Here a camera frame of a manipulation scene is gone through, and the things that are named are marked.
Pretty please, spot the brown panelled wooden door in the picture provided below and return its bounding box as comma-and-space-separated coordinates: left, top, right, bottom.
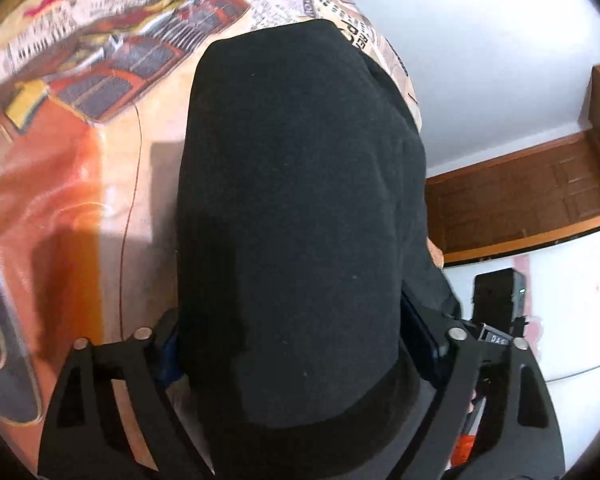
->
424, 130, 600, 264

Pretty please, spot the black garment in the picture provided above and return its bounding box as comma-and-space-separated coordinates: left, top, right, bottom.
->
175, 19, 463, 478

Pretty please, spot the printed blanket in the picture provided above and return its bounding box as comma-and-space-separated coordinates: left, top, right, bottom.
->
0, 0, 446, 461

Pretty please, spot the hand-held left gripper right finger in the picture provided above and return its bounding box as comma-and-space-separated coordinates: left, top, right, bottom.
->
380, 290, 567, 480

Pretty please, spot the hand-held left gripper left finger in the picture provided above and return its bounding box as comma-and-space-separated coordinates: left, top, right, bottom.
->
36, 310, 216, 480

